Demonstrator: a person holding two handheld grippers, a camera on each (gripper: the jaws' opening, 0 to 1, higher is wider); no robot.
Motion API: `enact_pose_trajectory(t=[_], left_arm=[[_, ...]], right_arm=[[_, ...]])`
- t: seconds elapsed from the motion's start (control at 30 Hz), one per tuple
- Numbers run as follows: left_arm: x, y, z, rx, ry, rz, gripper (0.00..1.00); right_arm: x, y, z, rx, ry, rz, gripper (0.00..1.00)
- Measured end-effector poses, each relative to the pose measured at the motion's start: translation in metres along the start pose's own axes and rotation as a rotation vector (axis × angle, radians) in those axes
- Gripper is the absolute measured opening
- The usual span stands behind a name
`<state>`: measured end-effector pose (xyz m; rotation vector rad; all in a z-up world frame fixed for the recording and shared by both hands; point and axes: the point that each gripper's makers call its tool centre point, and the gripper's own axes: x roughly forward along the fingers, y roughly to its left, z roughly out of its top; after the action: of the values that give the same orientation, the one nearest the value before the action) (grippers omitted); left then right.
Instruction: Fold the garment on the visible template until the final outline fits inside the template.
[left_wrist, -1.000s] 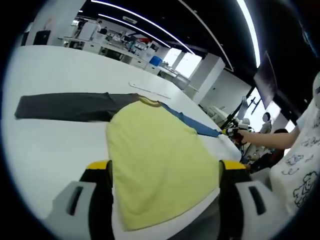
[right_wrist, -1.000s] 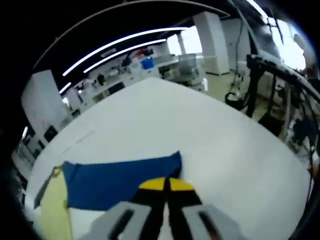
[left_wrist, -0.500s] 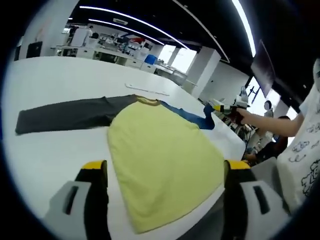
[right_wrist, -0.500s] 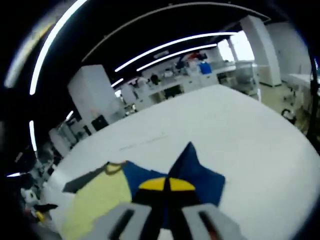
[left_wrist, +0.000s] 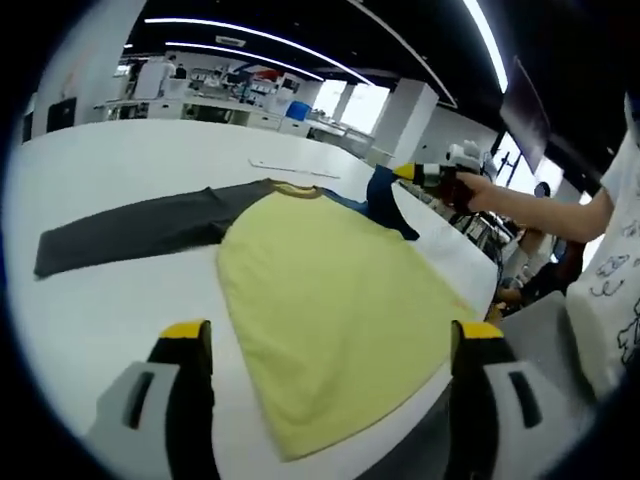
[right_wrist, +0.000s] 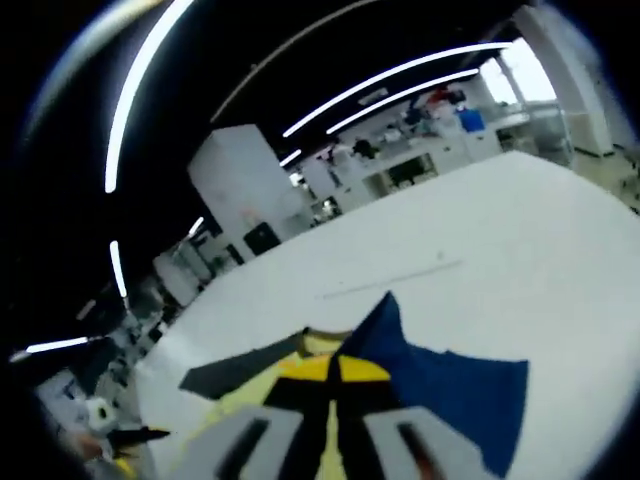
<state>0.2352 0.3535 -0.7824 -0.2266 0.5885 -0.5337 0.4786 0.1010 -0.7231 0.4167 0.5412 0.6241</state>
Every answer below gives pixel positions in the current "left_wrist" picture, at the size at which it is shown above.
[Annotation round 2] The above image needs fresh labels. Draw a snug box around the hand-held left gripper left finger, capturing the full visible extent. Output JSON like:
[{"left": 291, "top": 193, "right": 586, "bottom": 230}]
[{"left": 84, "top": 318, "right": 221, "bottom": 480}]

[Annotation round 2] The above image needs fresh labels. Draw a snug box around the person's white printed shirt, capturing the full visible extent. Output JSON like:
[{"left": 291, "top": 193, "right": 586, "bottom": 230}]
[{"left": 564, "top": 94, "right": 640, "bottom": 396}]

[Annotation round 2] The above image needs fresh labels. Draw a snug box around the row of white workbenches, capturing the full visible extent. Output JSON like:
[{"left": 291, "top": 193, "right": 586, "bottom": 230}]
[{"left": 94, "top": 94, "right": 371, "bottom": 156}]

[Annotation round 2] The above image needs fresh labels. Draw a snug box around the dark hanging screen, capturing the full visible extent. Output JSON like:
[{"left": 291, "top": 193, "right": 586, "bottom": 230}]
[{"left": 499, "top": 57, "right": 551, "bottom": 171}]

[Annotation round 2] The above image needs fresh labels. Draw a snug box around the white template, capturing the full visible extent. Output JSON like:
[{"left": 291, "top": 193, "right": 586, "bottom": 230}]
[{"left": 248, "top": 158, "right": 342, "bottom": 180}]

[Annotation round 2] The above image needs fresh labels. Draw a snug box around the person's right hand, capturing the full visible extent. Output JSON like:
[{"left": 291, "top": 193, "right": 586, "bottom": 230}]
[{"left": 439, "top": 172, "right": 496, "bottom": 215}]

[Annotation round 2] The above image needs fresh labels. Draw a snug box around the bright window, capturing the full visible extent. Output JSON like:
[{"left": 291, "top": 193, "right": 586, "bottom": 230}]
[{"left": 312, "top": 79, "right": 389, "bottom": 134}]

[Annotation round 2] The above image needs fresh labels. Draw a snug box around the white square pillar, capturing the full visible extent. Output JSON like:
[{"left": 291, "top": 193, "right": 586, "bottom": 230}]
[
  {"left": 32, "top": 0, "right": 146, "bottom": 134},
  {"left": 372, "top": 77, "right": 441, "bottom": 169}
]

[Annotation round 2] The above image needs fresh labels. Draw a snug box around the black box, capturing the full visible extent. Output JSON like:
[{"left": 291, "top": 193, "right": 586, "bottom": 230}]
[{"left": 46, "top": 97, "right": 78, "bottom": 134}]

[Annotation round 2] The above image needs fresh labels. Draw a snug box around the yellow garment with dark sleeves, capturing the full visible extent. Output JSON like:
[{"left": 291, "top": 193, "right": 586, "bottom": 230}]
[{"left": 33, "top": 164, "right": 484, "bottom": 461}]

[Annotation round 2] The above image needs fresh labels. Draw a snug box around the ceiling light strip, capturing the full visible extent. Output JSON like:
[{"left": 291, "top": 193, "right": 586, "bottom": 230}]
[
  {"left": 462, "top": 0, "right": 509, "bottom": 94},
  {"left": 144, "top": 17, "right": 374, "bottom": 86},
  {"left": 164, "top": 41, "right": 324, "bottom": 81}
]

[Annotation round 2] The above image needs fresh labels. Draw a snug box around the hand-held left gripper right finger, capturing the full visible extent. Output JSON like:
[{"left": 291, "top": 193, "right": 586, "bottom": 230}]
[{"left": 444, "top": 319, "right": 599, "bottom": 480}]

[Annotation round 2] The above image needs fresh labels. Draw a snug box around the white tall cabinet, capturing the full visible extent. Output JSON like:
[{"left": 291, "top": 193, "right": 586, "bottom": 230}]
[{"left": 133, "top": 56, "right": 171, "bottom": 101}]

